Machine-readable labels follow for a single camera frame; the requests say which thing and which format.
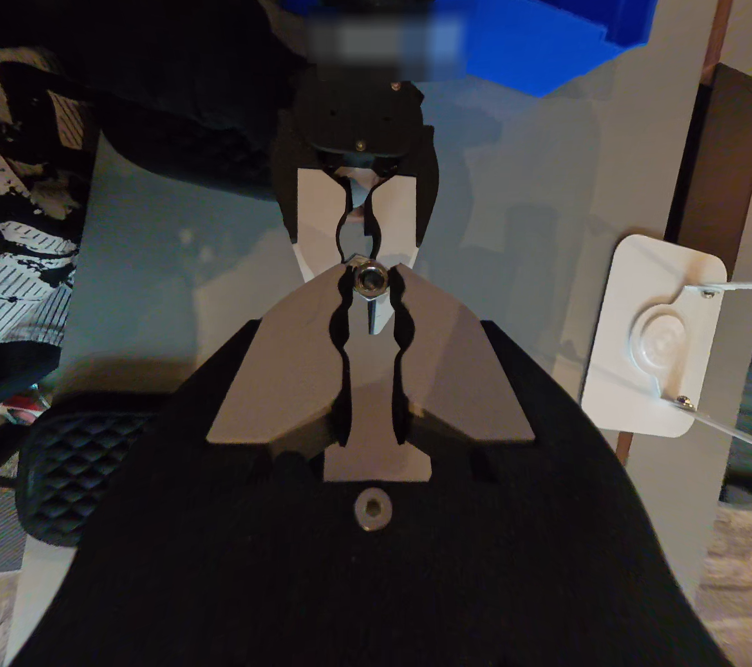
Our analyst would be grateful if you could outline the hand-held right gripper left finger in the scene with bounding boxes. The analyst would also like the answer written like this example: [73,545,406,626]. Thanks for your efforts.
[204,263,356,449]

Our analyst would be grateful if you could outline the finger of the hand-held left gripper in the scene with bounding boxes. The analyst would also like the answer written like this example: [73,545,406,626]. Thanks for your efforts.
[365,173,420,271]
[295,167,353,285]

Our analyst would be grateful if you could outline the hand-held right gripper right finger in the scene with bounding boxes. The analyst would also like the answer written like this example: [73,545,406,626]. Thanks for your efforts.
[389,263,537,445]

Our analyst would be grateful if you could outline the silver hex nut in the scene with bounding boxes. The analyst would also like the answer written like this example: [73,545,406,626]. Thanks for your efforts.
[347,261,390,301]

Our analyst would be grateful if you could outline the person's left forearm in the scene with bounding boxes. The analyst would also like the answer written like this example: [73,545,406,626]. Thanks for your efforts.
[0,0,309,201]

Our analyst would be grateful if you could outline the white document stand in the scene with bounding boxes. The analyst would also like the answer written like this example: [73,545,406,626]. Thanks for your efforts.
[578,234,752,442]

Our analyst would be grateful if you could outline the blue plastic bin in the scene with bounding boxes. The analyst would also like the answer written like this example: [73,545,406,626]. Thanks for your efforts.
[248,0,676,98]

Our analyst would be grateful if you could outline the black white patterned clothing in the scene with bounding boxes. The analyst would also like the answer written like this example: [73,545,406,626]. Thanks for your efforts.
[0,46,98,421]

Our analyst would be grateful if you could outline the black desk cable flap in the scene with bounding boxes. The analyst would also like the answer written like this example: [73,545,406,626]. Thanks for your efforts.
[664,62,752,280]

